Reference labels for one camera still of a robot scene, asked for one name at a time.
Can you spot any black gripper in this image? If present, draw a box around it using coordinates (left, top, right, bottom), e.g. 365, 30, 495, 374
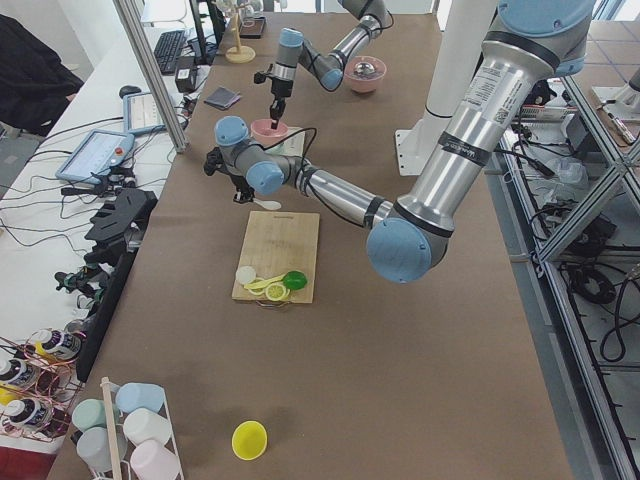
269, 77, 293, 128
229, 174, 255, 203

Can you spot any white ceramic spoon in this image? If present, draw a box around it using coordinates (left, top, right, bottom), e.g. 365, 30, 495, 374
253, 198, 282, 211

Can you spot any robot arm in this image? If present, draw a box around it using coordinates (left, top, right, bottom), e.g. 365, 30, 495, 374
254, 1, 394, 129
214, 1, 594, 283

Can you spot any pink bowl with ice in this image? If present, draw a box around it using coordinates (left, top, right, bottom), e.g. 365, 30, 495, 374
343, 56, 387, 93

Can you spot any bamboo cutting board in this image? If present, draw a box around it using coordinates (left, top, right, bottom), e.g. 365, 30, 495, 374
237, 211, 320, 304

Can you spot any grey folded cloth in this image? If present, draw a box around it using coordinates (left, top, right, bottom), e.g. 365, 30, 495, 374
204, 87, 242, 111

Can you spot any wooden mug tree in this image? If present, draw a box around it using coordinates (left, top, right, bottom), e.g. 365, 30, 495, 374
215, 0, 256, 64

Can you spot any white toy steamed bun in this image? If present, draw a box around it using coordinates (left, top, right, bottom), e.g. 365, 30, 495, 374
235, 265, 257, 285

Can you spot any yellow plastic knife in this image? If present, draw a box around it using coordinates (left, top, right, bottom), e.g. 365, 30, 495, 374
244, 274, 285, 290

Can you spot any lemon slice under knife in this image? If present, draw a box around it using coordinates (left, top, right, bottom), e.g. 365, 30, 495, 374
246, 287, 265, 297

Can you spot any green toy lime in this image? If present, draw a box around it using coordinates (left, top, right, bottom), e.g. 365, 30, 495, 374
282, 270, 308, 290

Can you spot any lemon half toy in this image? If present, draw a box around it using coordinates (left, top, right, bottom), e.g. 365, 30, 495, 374
264, 282, 290, 302

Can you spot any black keyboard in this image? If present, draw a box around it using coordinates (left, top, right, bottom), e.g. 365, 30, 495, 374
153, 30, 186, 75

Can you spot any black tool holder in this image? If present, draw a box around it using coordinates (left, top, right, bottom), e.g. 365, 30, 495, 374
76, 188, 158, 383

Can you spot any upper teach pendant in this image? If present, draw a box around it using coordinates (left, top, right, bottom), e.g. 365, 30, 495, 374
123, 92, 165, 136

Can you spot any teach pendant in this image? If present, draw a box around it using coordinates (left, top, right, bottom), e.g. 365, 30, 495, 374
123, 92, 165, 136
55, 129, 135, 185

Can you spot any lower teach pendant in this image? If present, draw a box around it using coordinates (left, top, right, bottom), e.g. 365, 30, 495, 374
55, 129, 135, 185

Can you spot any blue plastic cup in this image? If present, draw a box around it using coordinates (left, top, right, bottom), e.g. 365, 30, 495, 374
115, 382, 165, 414

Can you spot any yellow plastic cup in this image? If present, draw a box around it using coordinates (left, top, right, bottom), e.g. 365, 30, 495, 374
231, 420, 268, 461

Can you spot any white plastic cup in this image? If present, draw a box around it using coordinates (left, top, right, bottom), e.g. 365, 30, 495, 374
123, 408, 172, 445

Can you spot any green plastic cup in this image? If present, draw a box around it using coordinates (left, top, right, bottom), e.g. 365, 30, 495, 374
71, 399, 107, 432

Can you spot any pink plastic cup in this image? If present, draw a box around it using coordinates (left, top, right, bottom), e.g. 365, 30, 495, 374
130, 439, 180, 480

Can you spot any grey plastic cup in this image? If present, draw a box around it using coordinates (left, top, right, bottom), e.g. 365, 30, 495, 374
76, 426, 112, 472

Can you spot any metal wire stand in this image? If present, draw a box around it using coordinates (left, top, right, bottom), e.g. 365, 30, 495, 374
256, 300, 290, 310

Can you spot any aluminium frame post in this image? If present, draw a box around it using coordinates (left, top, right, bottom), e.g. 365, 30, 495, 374
112, 0, 187, 154

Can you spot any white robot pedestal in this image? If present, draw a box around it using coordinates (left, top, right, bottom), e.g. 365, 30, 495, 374
395, 0, 497, 176

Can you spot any white wire cup rack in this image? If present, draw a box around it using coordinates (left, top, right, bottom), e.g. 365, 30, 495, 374
76, 377, 185, 479

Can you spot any copper wire bottle basket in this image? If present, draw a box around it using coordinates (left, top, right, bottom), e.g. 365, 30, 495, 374
1, 329, 83, 442

